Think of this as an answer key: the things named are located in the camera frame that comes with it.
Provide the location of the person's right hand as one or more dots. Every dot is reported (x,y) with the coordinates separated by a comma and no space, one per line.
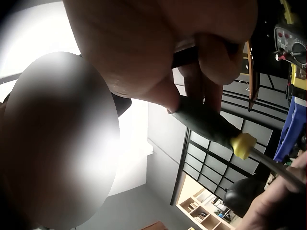
(134,36)

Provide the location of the person's left hand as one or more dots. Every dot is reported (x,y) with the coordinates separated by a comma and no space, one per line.
(275,206)

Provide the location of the person's left fingers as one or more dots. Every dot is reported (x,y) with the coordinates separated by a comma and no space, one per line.
(298,172)

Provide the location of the person's right thumb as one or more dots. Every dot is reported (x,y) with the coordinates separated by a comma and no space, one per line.
(156,94)

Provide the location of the person's right fingers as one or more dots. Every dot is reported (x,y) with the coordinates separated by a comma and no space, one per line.
(213,62)

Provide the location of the blue plastic bin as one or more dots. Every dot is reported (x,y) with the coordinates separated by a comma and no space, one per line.
(291,129)

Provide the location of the black wrist band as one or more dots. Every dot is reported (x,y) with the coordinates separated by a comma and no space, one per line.
(239,194)

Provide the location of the yellow black multimeter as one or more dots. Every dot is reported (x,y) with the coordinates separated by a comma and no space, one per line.
(291,45)

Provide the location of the black framed glass partition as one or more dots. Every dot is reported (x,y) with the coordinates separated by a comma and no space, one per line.
(211,167)

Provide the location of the wooden cubby shelf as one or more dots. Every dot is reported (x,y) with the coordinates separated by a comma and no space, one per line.
(203,213)

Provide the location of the bright window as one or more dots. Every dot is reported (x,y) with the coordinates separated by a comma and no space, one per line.
(43,31)

